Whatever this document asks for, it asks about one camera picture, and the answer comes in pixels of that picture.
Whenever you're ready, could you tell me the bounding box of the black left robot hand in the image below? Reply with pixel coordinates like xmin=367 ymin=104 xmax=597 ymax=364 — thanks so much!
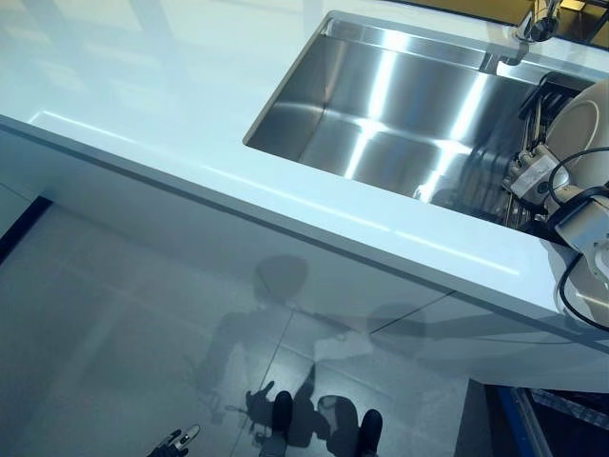
xmin=149 ymin=425 xmax=202 ymax=457

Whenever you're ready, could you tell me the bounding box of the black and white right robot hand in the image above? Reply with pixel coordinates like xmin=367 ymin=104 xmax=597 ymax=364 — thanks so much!
xmin=501 ymin=144 xmax=573 ymax=205

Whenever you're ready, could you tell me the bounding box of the beige plate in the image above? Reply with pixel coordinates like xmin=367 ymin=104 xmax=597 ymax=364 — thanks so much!
xmin=543 ymin=80 xmax=609 ymax=213

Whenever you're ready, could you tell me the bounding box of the black dish drying rack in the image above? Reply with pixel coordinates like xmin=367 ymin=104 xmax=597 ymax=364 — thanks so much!
xmin=503 ymin=70 xmax=609 ymax=230

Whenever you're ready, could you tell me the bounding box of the black left robot foot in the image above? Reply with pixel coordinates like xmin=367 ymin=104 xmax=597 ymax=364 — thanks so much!
xmin=273 ymin=390 xmax=295 ymax=440

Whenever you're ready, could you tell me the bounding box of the black robot foot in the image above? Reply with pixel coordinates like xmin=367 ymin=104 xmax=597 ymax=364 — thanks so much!
xmin=273 ymin=390 xmax=295 ymax=440
xmin=356 ymin=408 xmax=383 ymax=457

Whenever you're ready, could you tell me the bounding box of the chrome gooseneck faucet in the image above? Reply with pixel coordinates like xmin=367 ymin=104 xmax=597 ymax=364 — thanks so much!
xmin=494 ymin=0 xmax=561 ymax=68

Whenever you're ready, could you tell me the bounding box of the stainless steel sink basin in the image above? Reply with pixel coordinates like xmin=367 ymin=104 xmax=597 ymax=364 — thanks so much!
xmin=242 ymin=10 xmax=609 ymax=239

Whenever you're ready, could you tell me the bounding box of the narrow white glossy cabinet door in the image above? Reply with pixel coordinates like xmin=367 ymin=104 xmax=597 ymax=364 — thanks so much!
xmin=369 ymin=289 xmax=609 ymax=387

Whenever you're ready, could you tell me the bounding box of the black right robot foot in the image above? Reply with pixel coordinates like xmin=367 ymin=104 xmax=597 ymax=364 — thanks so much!
xmin=356 ymin=408 xmax=383 ymax=457

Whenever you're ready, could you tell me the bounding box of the wide white glossy cabinet door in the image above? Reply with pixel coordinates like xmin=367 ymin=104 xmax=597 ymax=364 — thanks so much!
xmin=0 ymin=126 xmax=453 ymax=429

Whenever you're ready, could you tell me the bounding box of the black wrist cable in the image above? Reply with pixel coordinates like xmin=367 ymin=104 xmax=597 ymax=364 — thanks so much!
xmin=546 ymin=146 xmax=609 ymax=330

